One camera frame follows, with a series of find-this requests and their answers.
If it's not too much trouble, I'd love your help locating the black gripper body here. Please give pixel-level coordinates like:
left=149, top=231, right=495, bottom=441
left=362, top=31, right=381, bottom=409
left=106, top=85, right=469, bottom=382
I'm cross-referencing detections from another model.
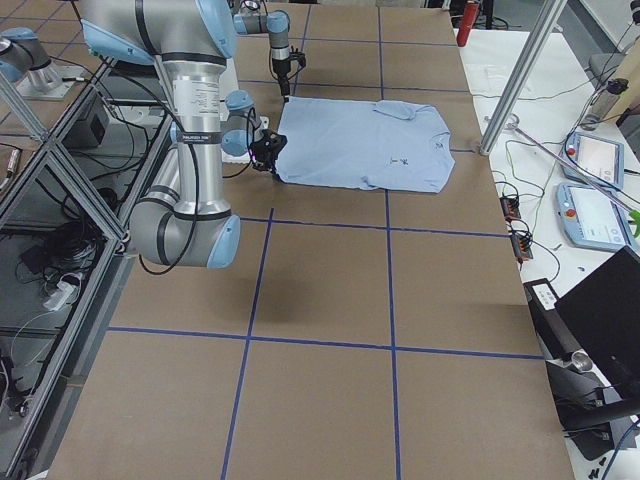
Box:
left=270, top=47, right=292, bottom=83
left=250, top=129, right=288, bottom=173

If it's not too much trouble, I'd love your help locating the light blue t-shirt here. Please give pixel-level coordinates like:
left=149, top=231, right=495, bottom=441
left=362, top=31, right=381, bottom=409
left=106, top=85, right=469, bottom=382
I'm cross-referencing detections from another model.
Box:
left=276, top=97, right=455, bottom=193

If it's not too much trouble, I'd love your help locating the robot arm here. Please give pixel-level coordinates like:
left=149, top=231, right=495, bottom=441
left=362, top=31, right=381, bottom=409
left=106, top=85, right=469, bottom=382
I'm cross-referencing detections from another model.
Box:
left=81, top=1, right=289, bottom=270
left=233, top=9, right=295, bottom=102

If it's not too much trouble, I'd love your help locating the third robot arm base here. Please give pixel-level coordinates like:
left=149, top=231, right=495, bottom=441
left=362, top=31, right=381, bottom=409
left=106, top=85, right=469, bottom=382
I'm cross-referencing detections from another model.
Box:
left=1, top=27, right=85, bottom=101

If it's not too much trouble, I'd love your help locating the red fire extinguisher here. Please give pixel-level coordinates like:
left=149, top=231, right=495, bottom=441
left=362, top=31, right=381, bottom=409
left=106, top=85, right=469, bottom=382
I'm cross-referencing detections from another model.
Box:
left=456, top=0, right=479, bottom=47

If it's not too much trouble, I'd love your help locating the black power strip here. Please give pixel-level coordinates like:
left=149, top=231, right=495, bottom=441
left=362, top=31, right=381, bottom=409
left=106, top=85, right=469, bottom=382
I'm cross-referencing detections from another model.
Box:
left=500, top=196, right=522, bottom=221
left=510, top=230, right=533, bottom=262

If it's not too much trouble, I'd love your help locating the upper teach pendant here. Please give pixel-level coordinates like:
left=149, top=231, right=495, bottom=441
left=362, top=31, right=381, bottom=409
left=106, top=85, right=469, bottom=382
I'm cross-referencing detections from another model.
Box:
left=561, top=132, right=624, bottom=191

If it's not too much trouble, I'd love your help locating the teach pendant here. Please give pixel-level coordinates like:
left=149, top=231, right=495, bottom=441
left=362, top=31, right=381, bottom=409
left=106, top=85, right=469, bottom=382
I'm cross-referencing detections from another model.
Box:
left=561, top=132, right=624, bottom=191
left=556, top=183, right=637, bottom=252

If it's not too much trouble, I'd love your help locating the lower teach pendant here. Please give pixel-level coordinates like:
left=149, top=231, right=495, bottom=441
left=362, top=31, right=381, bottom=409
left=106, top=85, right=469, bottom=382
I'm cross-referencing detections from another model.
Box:
left=556, top=183, right=637, bottom=252

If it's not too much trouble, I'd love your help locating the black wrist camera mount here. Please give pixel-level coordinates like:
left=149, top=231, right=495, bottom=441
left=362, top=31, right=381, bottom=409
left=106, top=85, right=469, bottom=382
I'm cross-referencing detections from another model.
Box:
left=289, top=47, right=307, bottom=70

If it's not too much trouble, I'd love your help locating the aluminium table frame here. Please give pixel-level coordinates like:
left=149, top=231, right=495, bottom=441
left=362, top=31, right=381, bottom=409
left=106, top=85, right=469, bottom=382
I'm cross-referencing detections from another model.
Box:
left=1, top=61, right=169, bottom=479

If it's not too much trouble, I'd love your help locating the grey aluminium frame post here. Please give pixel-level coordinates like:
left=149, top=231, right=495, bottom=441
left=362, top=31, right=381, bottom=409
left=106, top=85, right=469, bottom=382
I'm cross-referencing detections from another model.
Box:
left=479, top=0, right=567, bottom=156

